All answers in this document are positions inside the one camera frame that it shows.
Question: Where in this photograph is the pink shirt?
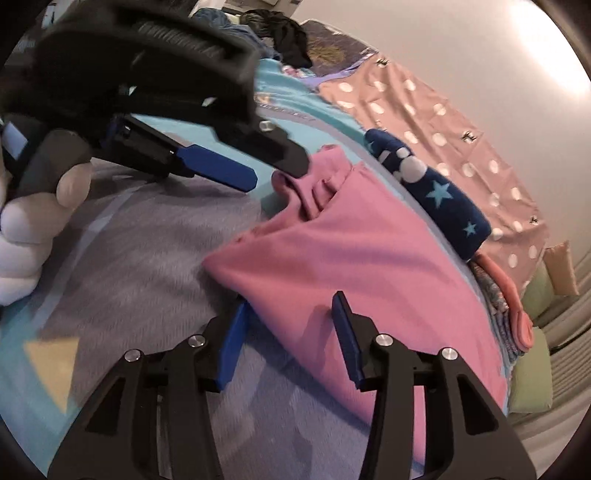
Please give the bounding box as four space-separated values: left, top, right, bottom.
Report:
204 145 508 421

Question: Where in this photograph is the left white gloved hand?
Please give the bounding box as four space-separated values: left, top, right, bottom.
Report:
1 163 93 306

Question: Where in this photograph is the teal grey patterned bedspread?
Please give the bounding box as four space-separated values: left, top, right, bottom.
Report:
0 57 514 480

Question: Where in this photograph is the black garment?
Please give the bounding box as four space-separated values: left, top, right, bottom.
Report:
239 9 312 69

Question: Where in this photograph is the blue denim garment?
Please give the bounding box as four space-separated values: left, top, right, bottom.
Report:
191 8 283 61

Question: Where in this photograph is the floral patterned folded garment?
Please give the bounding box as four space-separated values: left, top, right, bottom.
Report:
469 261 523 368

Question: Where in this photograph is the navy star folded garment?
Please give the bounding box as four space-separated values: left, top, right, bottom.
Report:
365 129 492 262

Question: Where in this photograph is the coral folded garment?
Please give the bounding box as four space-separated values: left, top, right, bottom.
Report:
474 251 534 353

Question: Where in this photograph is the pink polka dot sheet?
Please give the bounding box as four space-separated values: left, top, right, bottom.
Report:
318 54 549 292

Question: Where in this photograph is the green pillow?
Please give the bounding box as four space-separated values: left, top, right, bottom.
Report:
522 261 560 323
508 327 553 414

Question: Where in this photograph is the beige pillow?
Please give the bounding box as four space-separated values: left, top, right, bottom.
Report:
543 240 579 296

